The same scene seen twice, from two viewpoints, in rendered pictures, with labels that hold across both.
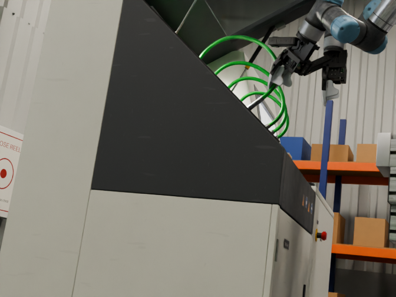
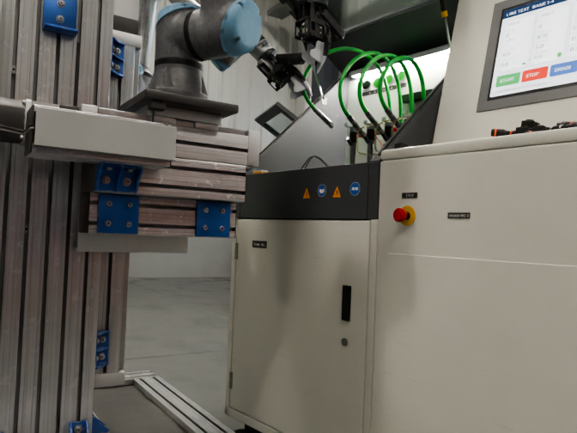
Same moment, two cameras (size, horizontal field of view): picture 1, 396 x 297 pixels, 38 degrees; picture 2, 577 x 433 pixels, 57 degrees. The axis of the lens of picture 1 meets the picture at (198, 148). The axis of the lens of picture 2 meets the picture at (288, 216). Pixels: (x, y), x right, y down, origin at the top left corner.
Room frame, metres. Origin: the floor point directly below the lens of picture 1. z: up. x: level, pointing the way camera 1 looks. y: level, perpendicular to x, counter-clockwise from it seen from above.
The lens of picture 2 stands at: (2.75, -1.86, 0.74)
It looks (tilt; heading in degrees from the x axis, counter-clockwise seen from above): 2 degrees up; 120
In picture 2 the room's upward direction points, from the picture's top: 2 degrees clockwise
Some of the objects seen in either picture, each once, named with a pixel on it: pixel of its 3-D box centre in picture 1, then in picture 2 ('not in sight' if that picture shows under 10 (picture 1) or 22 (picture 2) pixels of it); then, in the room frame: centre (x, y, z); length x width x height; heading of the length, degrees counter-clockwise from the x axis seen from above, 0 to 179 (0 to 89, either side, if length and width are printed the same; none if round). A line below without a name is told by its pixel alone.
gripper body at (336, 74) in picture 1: (334, 66); (313, 21); (1.99, -0.45, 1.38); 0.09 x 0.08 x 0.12; 70
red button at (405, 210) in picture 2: (321, 235); (402, 215); (2.31, -0.53, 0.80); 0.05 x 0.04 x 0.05; 160
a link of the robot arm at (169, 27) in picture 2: not in sight; (182, 37); (1.86, -0.89, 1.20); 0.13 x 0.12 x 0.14; 0
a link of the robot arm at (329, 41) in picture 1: (333, 46); not in sight; (1.99, -0.45, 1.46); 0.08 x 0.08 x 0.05
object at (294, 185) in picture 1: (293, 197); (300, 194); (1.90, -0.34, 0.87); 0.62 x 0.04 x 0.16; 160
